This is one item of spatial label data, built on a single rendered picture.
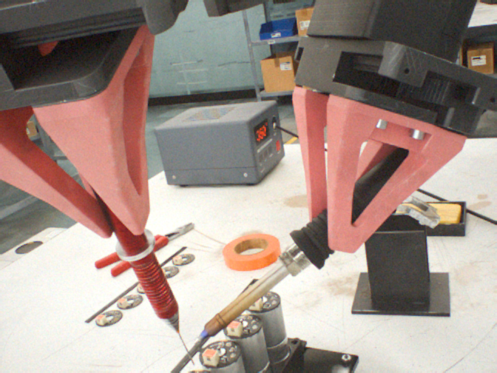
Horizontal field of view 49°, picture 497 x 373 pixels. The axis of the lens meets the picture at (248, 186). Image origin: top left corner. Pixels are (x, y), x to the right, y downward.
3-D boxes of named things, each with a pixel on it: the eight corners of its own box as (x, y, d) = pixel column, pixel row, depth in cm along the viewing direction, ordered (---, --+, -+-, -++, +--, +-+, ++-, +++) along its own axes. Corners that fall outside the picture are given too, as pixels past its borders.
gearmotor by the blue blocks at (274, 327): (296, 354, 39) (285, 291, 37) (282, 377, 37) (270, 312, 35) (266, 348, 40) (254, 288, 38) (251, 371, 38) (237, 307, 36)
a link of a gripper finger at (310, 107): (301, 261, 25) (369, 53, 23) (254, 210, 31) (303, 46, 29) (424, 283, 27) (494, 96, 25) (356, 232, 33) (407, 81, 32)
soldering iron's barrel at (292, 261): (220, 348, 28) (316, 268, 29) (201, 329, 28) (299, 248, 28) (213, 334, 29) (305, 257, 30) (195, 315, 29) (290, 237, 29)
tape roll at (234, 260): (213, 260, 58) (211, 249, 57) (257, 238, 61) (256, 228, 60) (247, 277, 53) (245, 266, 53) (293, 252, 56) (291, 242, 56)
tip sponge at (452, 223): (467, 212, 57) (466, 199, 57) (464, 237, 53) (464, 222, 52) (393, 213, 60) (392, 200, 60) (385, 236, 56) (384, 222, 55)
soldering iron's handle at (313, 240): (324, 278, 28) (509, 123, 29) (299, 245, 27) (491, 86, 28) (305, 259, 30) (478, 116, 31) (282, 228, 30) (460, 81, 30)
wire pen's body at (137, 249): (146, 325, 24) (35, 118, 18) (153, 296, 26) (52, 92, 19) (180, 322, 24) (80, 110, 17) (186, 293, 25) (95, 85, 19)
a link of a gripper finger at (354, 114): (298, 257, 25) (364, 52, 23) (251, 209, 31) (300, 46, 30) (419, 279, 27) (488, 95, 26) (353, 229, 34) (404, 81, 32)
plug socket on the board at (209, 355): (222, 357, 32) (220, 348, 32) (214, 367, 31) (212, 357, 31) (211, 355, 32) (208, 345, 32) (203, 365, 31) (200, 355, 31)
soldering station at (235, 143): (288, 160, 85) (278, 99, 82) (260, 188, 76) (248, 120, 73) (202, 163, 92) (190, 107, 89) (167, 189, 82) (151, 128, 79)
